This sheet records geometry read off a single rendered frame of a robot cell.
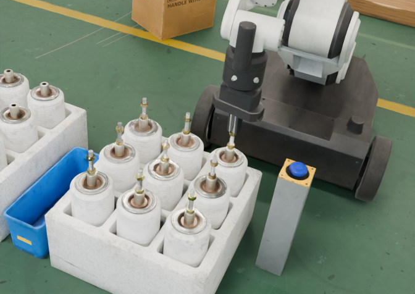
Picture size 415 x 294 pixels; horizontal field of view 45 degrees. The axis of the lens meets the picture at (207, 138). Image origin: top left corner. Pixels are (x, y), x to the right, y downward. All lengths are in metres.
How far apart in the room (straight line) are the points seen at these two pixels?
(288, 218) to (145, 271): 0.34
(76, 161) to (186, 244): 0.53
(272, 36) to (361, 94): 0.82
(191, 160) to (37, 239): 0.41
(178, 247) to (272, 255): 0.31
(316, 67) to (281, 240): 0.58
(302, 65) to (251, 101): 0.52
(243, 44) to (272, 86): 0.72
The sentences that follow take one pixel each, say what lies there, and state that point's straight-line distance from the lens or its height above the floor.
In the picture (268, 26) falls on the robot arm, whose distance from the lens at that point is 1.02.
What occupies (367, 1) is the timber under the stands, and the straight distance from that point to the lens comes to 2.86.
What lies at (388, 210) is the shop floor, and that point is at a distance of 1.63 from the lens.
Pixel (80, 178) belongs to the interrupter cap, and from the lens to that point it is 1.16.
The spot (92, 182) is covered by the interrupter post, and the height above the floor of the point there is 0.26.
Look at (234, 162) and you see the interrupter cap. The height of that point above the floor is 0.25.
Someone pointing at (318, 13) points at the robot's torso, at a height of 0.56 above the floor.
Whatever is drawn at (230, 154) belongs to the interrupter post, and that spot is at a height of 0.27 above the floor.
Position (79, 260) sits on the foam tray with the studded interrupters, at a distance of 1.24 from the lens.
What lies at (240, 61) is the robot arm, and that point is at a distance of 1.01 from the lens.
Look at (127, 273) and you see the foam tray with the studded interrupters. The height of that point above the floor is 0.10.
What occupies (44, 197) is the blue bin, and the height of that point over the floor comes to 0.05.
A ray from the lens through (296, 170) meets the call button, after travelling 1.12.
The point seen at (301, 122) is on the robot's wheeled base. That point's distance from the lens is 1.52.
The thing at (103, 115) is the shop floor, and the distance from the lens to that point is 1.78.
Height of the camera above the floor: 1.04
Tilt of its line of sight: 38 degrees down
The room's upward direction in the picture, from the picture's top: 8 degrees clockwise
